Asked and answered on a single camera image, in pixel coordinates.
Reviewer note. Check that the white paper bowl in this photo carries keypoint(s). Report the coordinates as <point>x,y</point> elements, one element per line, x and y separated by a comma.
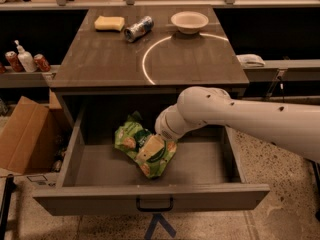
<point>189,22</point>

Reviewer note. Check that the grey side shelf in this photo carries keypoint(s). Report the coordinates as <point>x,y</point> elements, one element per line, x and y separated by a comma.
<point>289,70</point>
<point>12,79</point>

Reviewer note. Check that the brown cardboard box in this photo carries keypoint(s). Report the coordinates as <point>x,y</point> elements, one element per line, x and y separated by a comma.
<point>32,136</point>

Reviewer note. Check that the white pump bottle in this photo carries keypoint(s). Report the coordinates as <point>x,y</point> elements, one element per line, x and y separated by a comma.
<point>25,58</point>

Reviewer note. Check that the grey side shelf left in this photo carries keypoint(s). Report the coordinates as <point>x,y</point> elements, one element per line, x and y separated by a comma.
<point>12,79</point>

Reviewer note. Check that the red soda can right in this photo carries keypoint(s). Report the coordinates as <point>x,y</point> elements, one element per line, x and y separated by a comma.
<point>42,63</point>

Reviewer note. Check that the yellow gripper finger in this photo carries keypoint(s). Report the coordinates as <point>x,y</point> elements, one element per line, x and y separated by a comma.
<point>152,146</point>

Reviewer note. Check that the grey side shelf right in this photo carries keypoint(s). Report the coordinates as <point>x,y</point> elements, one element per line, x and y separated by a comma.
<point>289,70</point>

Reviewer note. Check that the green rice chip bag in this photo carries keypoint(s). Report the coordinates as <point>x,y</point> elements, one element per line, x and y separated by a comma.
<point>131,137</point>

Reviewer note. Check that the red soda can left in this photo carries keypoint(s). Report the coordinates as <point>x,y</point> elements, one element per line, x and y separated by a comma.
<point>14,62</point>

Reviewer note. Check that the grey cabinet with counter top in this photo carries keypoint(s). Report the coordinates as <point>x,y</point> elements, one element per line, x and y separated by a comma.
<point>164,58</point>

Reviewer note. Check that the red soda can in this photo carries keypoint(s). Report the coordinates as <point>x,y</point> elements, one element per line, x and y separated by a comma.
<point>42,63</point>
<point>14,62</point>

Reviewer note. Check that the blue silver drink can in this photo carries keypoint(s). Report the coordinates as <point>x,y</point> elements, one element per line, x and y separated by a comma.
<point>139,29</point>

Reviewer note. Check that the folded white cloth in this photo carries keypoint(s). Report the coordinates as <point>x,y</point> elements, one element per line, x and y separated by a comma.
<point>250,60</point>

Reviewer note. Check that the yellow sponge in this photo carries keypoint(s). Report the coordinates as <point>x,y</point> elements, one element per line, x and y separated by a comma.
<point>104,23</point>

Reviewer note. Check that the black drawer handle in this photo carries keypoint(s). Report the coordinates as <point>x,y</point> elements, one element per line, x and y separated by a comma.
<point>154,205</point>

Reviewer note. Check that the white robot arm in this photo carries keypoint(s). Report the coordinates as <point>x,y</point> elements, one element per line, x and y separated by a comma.
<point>293,127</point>

